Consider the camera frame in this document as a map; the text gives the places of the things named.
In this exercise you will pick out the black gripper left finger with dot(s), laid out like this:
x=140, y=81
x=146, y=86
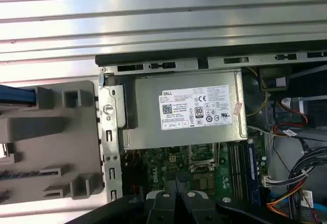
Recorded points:
x=158, y=211

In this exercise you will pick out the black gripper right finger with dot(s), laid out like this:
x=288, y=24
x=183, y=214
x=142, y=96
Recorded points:
x=196, y=208

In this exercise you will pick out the hard disk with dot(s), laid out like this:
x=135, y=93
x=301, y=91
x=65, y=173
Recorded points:
x=15, y=95

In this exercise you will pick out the copper chipset heatsink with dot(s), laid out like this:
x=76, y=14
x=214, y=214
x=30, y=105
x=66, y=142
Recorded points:
x=203, y=183

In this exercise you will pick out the green motherboard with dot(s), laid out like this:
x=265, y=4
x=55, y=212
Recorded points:
x=155, y=162

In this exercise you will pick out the CPU socket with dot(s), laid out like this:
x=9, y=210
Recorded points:
x=204, y=155

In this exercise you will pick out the black RAM slot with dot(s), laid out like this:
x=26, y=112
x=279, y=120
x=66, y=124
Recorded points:
x=241, y=168
x=232, y=168

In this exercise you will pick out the blue installed RAM stick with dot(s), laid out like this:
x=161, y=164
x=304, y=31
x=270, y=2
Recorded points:
x=252, y=162

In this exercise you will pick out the black open PC case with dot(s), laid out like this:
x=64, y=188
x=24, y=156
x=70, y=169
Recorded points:
x=110, y=137

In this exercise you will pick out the grey Dell power supply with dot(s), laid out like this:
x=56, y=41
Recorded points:
x=148, y=106

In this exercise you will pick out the grey plastic parts rack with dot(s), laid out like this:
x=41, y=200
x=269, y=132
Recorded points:
x=51, y=145

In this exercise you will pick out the metal optical drive cage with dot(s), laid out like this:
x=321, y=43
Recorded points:
x=274, y=77

